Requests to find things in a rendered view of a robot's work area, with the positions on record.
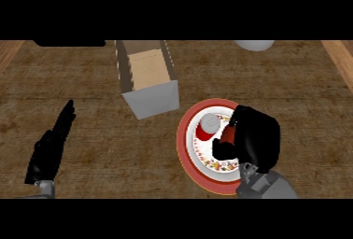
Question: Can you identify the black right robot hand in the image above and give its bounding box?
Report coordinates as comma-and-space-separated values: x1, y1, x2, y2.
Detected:
211, 105, 282, 175

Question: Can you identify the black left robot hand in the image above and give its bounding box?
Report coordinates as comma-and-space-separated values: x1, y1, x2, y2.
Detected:
23, 99, 76, 186

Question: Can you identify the red rimmed white plate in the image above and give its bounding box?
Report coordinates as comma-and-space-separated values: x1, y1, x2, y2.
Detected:
175, 98, 252, 196

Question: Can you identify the cardboard box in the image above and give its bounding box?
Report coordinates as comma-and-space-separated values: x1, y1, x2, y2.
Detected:
113, 40, 180, 120

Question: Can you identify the red can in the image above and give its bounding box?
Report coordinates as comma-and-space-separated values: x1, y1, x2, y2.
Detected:
195, 113, 223, 142

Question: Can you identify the pale grey round object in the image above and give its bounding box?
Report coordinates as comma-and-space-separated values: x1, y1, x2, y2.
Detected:
232, 40, 276, 52

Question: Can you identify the black appliance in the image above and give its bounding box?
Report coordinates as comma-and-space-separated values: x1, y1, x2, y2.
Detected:
32, 40, 107, 48

